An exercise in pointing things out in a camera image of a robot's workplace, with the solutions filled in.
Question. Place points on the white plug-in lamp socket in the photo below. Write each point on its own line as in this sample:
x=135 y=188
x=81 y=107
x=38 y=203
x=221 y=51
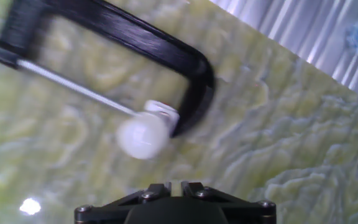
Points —
x=166 y=110

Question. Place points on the green marble pattern mat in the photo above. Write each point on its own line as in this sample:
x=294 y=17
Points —
x=259 y=140

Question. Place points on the white LED light bulb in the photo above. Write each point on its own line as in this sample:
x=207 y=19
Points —
x=141 y=140

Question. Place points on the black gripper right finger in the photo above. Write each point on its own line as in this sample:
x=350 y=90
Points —
x=247 y=211

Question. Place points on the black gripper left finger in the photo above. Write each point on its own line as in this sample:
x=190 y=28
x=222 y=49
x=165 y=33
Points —
x=104 y=211

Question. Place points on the black C-clamp with steel screw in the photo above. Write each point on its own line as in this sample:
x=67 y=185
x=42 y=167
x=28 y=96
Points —
x=141 y=37

